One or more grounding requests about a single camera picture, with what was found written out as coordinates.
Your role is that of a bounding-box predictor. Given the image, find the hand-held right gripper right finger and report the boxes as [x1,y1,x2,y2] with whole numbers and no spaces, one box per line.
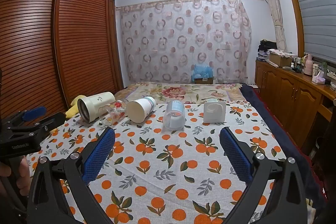
[219,127,308,224]

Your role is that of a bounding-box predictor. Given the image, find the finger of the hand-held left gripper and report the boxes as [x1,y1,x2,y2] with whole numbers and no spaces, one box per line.
[3,106,47,128]
[9,112,66,138]

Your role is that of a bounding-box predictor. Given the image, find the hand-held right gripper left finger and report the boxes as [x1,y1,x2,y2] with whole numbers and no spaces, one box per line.
[26,127,116,224]

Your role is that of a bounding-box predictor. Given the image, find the clear plastic cup blue label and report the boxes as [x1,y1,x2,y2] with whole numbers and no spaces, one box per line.
[162,100,186,133]

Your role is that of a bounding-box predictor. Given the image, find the cream insulated cup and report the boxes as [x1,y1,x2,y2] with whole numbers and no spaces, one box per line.
[77,91,116,124]

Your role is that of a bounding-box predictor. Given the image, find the printed glass cup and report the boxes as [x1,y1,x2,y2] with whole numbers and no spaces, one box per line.
[99,99,129,127]

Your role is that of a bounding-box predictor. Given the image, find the white square cup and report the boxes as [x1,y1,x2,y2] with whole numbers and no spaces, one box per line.
[203,98,227,125]

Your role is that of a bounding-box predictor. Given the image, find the white paper cup teal stripes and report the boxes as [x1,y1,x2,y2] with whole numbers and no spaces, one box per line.
[126,96,157,124]

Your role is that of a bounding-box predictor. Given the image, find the person's left hand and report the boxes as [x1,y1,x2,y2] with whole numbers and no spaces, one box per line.
[0,154,31,197]

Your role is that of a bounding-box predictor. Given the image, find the yellow cloth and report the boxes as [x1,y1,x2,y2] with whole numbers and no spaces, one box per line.
[65,95,87,119]

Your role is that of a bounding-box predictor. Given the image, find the orange fruit print tablecloth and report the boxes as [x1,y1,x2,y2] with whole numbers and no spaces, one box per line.
[26,101,289,224]

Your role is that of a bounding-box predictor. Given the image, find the wooden slatted wardrobe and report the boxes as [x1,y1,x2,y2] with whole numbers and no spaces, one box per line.
[0,0,124,122]

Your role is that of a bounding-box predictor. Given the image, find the wooden side cabinet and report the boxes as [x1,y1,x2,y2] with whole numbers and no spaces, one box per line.
[254,59,336,152]

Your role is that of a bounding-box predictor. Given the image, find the small cardboard box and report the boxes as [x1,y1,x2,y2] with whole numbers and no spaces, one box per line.
[193,76,214,84]

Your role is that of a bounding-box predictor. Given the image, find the floral blanket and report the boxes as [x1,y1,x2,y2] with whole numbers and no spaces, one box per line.
[115,82,249,105]

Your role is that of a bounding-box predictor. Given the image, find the blue plastic bag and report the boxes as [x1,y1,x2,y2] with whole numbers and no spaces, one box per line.
[191,64,213,79]

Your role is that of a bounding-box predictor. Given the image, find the brown cardboard box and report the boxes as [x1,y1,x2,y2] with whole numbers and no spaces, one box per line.
[269,52,293,68]

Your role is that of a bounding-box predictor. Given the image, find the pile of dark clothes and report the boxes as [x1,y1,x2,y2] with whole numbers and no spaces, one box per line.
[257,39,278,61]

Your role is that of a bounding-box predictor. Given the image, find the pink tissue box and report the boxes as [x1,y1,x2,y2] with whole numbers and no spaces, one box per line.
[311,72,326,84]

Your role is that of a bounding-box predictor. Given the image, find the pink thermos flask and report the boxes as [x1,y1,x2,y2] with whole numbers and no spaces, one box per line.
[303,54,314,76]

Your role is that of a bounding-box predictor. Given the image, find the circle pattern curtain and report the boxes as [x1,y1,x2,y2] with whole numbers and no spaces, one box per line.
[115,0,252,84]

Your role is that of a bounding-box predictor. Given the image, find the tied patterned side curtain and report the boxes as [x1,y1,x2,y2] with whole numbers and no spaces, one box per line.
[257,0,287,53]

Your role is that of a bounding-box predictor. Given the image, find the grey window blind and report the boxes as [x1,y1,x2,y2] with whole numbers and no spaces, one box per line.
[284,0,336,63]

